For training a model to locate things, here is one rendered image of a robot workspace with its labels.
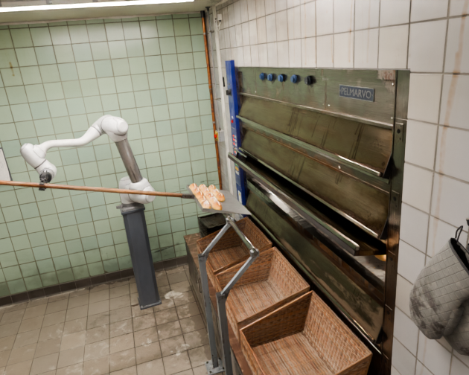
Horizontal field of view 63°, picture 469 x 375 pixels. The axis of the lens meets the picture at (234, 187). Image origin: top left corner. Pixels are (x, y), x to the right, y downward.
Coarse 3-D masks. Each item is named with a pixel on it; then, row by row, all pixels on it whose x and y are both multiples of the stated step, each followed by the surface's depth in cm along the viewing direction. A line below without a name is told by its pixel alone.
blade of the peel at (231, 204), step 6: (186, 186) 305; (198, 186) 308; (192, 192) 286; (222, 192) 310; (228, 192) 313; (228, 198) 296; (234, 198) 300; (198, 204) 267; (222, 204) 279; (228, 204) 281; (234, 204) 284; (240, 204) 287; (204, 210) 256; (210, 210) 257; (216, 210) 259; (222, 210) 266; (228, 210) 268; (234, 210) 271; (240, 210) 273; (246, 210) 275
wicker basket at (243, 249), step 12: (228, 228) 330; (240, 228) 334; (252, 228) 318; (228, 240) 333; (240, 240) 338; (252, 240) 316; (264, 240) 295; (216, 252) 331; (240, 252) 328; (216, 264) 313; (228, 264) 277; (252, 264) 284
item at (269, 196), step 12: (252, 180) 322; (264, 192) 292; (276, 204) 268; (288, 216) 250; (300, 216) 246; (300, 228) 235; (312, 228) 227; (324, 240) 212; (336, 252) 199; (348, 264) 187; (360, 264) 186; (360, 276) 178; (372, 276) 176; (372, 288) 170
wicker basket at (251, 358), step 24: (288, 312) 223; (312, 312) 223; (240, 336) 216; (264, 336) 222; (288, 336) 227; (312, 336) 221; (336, 336) 200; (264, 360) 211; (288, 360) 210; (312, 360) 208; (336, 360) 198; (360, 360) 174
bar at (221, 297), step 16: (256, 256) 210; (240, 272) 211; (224, 288) 212; (208, 304) 267; (224, 304) 212; (208, 320) 270; (224, 320) 216; (208, 336) 278; (224, 336) 219; (224, 352) 222; (208, 368) 284; (224, 368) 283
